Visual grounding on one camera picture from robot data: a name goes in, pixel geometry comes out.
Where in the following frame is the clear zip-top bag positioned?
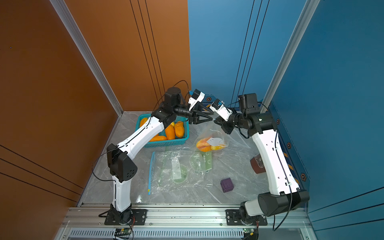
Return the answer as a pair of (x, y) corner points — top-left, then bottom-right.
(194, 122), (249, 152)

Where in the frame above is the red pink mango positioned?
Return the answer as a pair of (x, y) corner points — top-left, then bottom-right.
(196, 137), (211, 148)

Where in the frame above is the large orange mango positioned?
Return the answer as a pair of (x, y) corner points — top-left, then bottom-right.
(197, 145), (212, 152)

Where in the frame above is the yellow mango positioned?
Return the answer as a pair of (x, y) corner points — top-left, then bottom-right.
(140, 118), (148, 127)

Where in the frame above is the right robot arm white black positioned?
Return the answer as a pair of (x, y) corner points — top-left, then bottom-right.
(210, 94), (310, 225)

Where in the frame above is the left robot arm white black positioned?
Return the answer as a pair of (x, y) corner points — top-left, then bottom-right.
(107, 87), (213, 222)

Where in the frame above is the orange mango front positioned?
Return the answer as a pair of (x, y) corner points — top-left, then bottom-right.
(150, 136), (168, 142)

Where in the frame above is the teal plastic basket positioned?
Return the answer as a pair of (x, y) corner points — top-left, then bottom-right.
(135, 114), (190, 148)

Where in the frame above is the dark red box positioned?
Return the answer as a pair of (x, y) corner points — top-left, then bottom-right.
(250, 154), (266, 174)

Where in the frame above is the clear bags stack green print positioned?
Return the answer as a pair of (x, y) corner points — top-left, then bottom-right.
(148, 150), (213, 195)

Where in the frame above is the purple cube box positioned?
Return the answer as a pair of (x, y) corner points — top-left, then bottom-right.
(220, 178), (234, 193)

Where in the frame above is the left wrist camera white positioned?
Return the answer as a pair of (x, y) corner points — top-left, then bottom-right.
(188, 89), (205, 111)

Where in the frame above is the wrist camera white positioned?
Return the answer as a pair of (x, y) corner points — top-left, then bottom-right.
(210, 99), (233, 122)
(188, 89), (205, 111)

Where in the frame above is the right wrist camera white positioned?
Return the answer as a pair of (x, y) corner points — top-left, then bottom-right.
(210, 99), (233, 122)

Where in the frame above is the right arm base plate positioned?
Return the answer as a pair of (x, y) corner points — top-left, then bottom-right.
(225, 208), (268, 226)

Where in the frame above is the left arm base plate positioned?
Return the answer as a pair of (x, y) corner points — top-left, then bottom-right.
(104, 208), (148, 226)

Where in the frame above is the aluminium rail front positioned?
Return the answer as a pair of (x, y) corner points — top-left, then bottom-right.
(61, 204), (312, 229)

